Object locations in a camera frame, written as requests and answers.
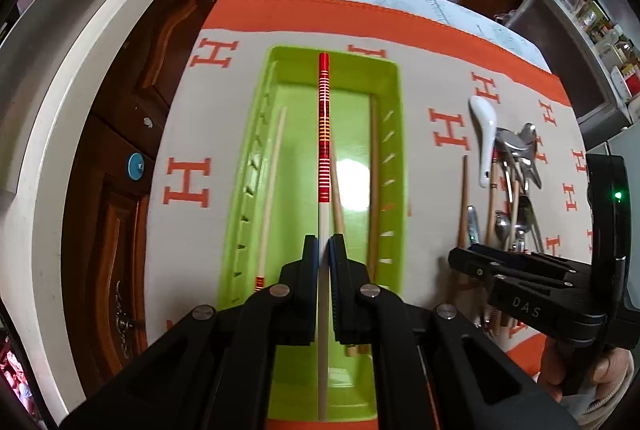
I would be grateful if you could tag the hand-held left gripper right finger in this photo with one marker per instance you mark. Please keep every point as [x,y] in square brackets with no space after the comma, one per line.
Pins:
[334,260]

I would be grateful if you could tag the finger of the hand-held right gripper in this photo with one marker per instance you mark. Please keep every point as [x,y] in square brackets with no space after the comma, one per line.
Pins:
[525,257]
[475,262]

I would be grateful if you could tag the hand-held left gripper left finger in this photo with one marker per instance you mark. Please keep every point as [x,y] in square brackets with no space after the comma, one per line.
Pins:
[311,260]

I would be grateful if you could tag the large patterned metal spoon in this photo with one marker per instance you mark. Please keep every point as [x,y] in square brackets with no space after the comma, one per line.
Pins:
[509,145]

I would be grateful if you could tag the red striped chopstick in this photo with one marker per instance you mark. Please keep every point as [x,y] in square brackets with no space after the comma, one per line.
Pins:
[324,135]
[272,190]

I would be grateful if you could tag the green plastic tray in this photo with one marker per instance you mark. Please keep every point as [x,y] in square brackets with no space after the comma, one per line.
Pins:
[350,125]

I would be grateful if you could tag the person's right hand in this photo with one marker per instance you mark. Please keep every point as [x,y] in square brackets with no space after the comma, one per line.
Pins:
[552,365]

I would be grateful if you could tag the small metal spoon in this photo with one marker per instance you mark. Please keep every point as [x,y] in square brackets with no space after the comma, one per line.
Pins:
[502,225]
[520,232]

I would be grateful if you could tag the metal chopstick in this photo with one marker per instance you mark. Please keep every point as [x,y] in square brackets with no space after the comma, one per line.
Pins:
[473,225]

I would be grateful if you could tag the light wooden chopstick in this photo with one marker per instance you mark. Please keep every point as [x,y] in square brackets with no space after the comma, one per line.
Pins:
[337,200]
[514,210]

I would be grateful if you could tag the brown wooden chopstick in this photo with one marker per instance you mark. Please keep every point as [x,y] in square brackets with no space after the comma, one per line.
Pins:
[463,190]
[373,180]

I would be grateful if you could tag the white ceramic spoon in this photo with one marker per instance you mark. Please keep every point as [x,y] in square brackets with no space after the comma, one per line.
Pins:
[484,120]

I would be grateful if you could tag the orange beige lettered blanket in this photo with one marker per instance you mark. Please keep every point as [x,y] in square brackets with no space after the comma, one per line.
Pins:
[225,120]

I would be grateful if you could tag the stainless steel sink unit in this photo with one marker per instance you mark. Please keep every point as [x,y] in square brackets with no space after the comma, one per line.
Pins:
[550,40]

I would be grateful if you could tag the cluster of kitchen jars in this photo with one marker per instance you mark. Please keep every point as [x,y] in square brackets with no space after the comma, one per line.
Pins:
[595,20]

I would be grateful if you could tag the brown wooden kitchen cabinet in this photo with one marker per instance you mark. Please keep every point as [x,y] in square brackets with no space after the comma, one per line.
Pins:
[165,35]

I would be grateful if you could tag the white kitchen countertop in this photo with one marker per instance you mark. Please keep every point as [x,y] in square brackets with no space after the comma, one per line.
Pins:
[75,75]

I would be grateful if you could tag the colourful printed picture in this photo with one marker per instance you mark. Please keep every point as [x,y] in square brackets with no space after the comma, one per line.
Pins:
[12,375]

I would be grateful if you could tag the blue round wall hook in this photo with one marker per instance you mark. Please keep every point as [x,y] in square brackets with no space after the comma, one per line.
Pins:
[135,166]

